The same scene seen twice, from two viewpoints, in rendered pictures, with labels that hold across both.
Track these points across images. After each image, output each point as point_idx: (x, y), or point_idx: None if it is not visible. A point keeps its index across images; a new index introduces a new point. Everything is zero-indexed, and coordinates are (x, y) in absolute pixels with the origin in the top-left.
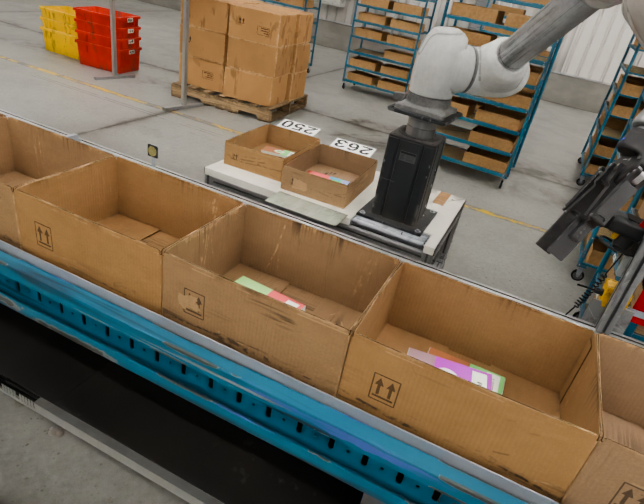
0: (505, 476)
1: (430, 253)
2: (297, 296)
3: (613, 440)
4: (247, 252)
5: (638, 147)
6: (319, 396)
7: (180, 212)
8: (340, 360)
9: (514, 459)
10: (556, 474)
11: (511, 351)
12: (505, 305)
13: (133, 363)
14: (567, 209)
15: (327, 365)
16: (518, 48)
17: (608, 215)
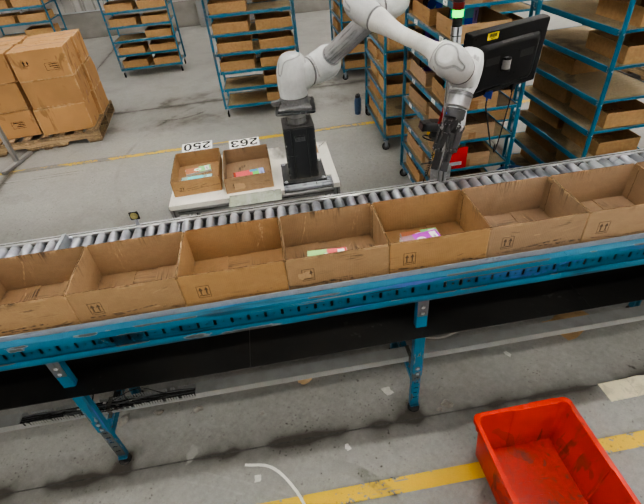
0: (464, 261)
1: (338, 185)
2: (326, 246)
3: None
4: (287, 240)
5: (454, 115)
6: (386, 277)
7: (238, 240)
8: (387, 258)
9: (465, 253)
10: (481, 249)
11: (431, 215)
12: (422, 197)
13: (291, 318)
14: (435, 148)
15: (382, 263)
16: (338, 53)
17: (457, 147)
